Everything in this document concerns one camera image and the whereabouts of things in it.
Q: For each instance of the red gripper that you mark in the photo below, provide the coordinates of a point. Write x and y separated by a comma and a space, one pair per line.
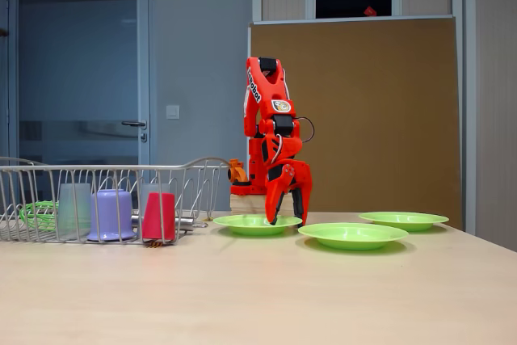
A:
289, 172

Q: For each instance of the green plastic plate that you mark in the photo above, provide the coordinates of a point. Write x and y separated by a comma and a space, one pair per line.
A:
242, 224
351, 236
404, 220

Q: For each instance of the red plastic cup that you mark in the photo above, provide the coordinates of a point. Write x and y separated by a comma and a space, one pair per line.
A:
159, 220

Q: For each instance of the purple plastic mug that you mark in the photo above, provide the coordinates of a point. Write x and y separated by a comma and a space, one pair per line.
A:
111, 215

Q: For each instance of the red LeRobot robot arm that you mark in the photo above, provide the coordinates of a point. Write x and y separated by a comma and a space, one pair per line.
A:
262, 90

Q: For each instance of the wooden base block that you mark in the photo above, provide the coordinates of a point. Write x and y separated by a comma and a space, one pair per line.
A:
246, 203

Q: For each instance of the orange table clamp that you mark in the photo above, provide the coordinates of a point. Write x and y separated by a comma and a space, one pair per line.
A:
236, 171

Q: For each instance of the small yellow green tape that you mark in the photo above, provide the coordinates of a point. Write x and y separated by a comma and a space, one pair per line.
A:
205, 224

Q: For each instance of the yellow black striped tape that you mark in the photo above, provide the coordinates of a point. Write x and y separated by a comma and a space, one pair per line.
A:
154, 245

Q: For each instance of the small red object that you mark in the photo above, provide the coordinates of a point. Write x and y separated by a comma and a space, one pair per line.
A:
369, 10

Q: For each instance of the grey framed glass door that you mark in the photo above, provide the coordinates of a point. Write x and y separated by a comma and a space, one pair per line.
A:
81, 78

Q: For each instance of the white light switch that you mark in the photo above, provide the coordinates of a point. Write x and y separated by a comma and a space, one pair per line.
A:
173, 112

